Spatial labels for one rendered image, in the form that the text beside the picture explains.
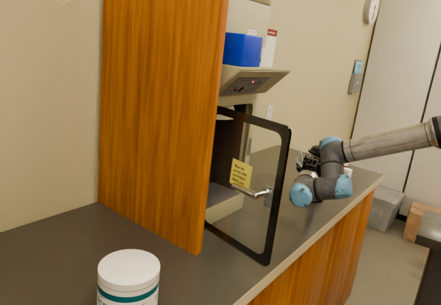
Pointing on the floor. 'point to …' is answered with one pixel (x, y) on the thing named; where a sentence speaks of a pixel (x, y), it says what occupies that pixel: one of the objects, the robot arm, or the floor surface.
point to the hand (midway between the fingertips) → (316, 162)
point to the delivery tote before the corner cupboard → (384, 208)
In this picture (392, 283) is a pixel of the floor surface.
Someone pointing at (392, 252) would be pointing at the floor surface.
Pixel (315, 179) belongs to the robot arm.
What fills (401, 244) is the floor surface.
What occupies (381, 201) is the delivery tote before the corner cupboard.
